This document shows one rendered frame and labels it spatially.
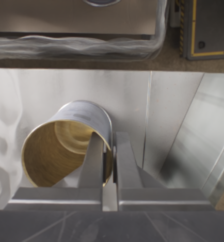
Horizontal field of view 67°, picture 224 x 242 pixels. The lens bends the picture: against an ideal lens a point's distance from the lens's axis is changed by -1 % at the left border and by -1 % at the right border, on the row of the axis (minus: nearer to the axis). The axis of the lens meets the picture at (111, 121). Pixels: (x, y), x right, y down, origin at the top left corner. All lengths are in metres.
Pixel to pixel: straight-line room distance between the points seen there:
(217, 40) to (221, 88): 0.93
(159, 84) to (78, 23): 0.10
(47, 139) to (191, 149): 0.15
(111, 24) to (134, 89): 0.07
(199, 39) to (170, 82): 0.87
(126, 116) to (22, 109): 0.12
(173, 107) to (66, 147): 0.13
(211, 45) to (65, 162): 1.00
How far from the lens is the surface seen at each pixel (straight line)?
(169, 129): 0.22
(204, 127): 0.18
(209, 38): 1.09
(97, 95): 0.19
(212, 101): 0.19
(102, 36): 0.27
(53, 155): 0.19
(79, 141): 0.21
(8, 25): 0.22
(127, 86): 0.19
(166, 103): 0.21
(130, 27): 0.19
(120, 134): 0.15
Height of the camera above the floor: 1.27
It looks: 73 degrees down
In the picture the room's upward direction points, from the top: 177 degrees clockwise
